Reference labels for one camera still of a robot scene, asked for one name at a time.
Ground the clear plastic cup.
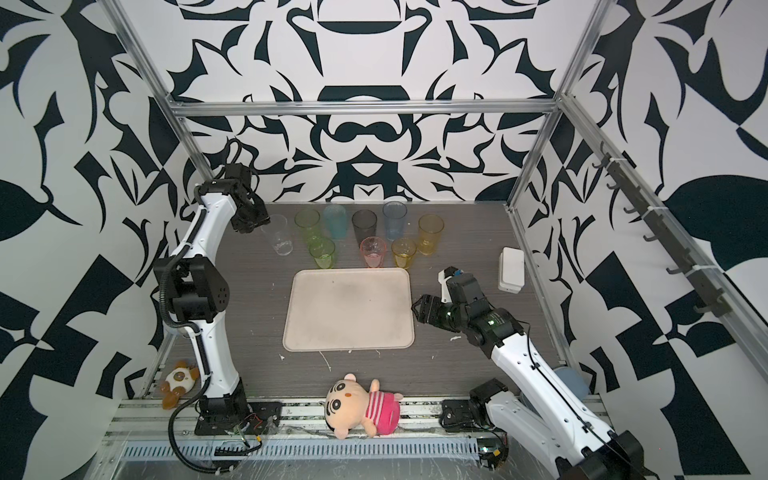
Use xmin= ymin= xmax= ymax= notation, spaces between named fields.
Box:
xmin=260 ymin=214 xmax=293 ymax=256

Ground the tall green plastic cup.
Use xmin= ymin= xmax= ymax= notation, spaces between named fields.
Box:
xmin=294 ymin=208 xmax=323 ymax=244

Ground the beige plastic tray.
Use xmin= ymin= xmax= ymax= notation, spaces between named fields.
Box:
xmin=283 ymin=268 xmax=415 ymax=352

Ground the dark grey plastic cup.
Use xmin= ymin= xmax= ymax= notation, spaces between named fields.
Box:
xmin=351 ymin=209 xmax=378 ymax=245

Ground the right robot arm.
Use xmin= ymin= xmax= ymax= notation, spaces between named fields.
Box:
xmin=412 ymin=267 xmax=648 ymax=479

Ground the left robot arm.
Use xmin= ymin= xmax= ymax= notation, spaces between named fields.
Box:
xmin=153 ymin=163 xmax=270 ymax=418

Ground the short yellow plastic cup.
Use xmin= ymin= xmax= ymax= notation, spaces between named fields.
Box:
xmin=391 ymin=238 xmax=417 ymax=270

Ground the pink plastic cup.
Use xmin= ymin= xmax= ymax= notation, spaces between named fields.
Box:
xmin=360 ymin=236 xmax=387 ymax=268

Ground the short green plastic cup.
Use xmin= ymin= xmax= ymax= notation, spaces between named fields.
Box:
xmin=308 ymin=237 xmax=336 ymax=269

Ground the tall yellow plastic cup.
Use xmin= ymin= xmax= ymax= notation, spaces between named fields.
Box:
xmin=417 ymin=214 xmax=445 ymax=256

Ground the teal plastic cup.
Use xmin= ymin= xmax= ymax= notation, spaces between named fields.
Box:
xmin=323 ymin=204 xmax=348 ymax=240

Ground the tall blue plastic cup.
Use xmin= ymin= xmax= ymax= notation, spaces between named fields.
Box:
xmin=382 ymin=201 xmax=408 ymax=241

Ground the cartoon boy plush doll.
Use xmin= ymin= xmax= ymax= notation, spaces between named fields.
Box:
xmin=324 ymin=373 xmax=404 ymax=440

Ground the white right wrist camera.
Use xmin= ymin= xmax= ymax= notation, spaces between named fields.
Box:
xmin=438 ymin=267 xmax=463 ymax=303

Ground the white wall box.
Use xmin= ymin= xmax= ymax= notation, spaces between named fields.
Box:
xmin=498 ymin=247 xmax=525 ymax=294

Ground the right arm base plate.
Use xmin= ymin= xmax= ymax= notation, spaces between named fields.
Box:
xmin=439 ymin=399 xmax=488 ymax=432

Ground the brown white plush keychain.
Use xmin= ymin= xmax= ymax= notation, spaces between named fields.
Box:
xmin=159 ymin=360 xmax=200 ymax=410

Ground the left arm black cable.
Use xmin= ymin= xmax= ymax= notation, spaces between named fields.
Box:
xmin=166 ymin=377 xmax=265 ymax=475

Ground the white slotted cable duct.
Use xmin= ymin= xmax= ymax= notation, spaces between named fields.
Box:
xmin=116 ymin=436 xmax=481 ymax=462

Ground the wall hook rail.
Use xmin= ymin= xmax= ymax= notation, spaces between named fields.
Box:
xmin=593 ymin=143 xmax=733 ymax=318

